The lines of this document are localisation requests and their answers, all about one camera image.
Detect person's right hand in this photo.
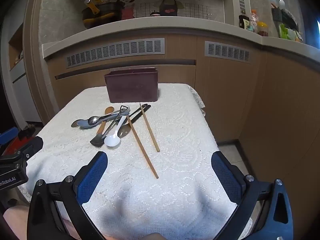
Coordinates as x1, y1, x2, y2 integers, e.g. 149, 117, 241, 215
140, 232, 173, 240

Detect grey patterned cloth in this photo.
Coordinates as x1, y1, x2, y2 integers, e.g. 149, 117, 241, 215
187, 85, 206, 117

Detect jar with yellow lid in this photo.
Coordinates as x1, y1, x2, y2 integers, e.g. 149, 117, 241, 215
257, 21, 268, 37

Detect beige stone countertop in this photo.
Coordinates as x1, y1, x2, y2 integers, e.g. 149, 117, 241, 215
42, 16, 320, 60

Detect white lace tablecloth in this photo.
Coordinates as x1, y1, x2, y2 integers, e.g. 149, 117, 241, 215
24, 83, 253, 240

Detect light blue plastic spoon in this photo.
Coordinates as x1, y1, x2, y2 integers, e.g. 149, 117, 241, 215
76, 114, 123, 129

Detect green plastic bag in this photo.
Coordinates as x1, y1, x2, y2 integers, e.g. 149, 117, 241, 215
279, 24, 303, 42

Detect small metal spoon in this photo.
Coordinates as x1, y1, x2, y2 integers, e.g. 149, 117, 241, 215
88, 110, 129, 126

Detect purple plastic utensil holder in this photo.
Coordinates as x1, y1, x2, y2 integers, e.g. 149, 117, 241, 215
104, 67, 160, 103

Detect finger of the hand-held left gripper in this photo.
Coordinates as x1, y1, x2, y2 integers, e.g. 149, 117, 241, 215
0, 127, 18, 145
0, 136, 43, 171

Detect black pot with yellow handle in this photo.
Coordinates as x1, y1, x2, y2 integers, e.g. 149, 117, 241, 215
82, 0, 122, 30

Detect wooden chopstick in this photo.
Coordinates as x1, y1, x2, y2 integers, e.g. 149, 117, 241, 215
139, 103, 160, 152
126, 115, 159, 179

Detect cartoon wall poster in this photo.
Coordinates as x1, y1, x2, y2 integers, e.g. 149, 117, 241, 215
95, 0, 224, 22

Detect wooden spoon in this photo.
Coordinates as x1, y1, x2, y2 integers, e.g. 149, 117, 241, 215
96, 107, 115, 135

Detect black handled utensil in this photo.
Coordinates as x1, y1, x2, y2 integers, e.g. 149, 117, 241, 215
117, 104, 152, 138

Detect long grey vent grille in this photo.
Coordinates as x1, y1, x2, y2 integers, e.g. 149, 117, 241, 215
66, 38, 165, 68

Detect white plastic spoon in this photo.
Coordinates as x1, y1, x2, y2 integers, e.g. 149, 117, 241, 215
104, 112, 129, 147

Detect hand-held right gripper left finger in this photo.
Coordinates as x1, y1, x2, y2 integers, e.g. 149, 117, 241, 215
27, 151, 108, 240

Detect short grey vent grille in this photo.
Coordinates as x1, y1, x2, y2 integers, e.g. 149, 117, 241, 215
204, 41, 250, 63

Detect red plastic object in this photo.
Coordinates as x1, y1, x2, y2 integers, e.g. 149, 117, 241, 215
0, 140, 24, 157

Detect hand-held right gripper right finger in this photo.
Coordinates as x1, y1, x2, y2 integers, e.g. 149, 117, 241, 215
211, 151, 293, 240

